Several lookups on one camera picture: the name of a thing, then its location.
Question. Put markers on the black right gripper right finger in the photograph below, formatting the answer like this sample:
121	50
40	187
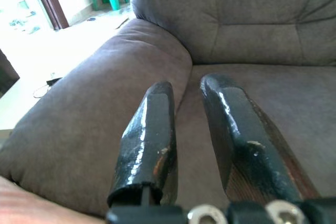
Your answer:
244	142

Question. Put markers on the dark brown door frame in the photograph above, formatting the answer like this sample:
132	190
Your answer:
50	1

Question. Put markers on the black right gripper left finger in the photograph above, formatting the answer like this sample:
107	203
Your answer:
152	140

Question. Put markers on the dark wooden cabinet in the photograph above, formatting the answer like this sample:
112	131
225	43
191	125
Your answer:
8	73

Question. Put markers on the dark brown fabric sofa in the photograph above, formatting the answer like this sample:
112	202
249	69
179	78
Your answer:
236	30

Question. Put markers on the pink pillow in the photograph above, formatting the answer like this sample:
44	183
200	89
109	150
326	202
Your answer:
39	203

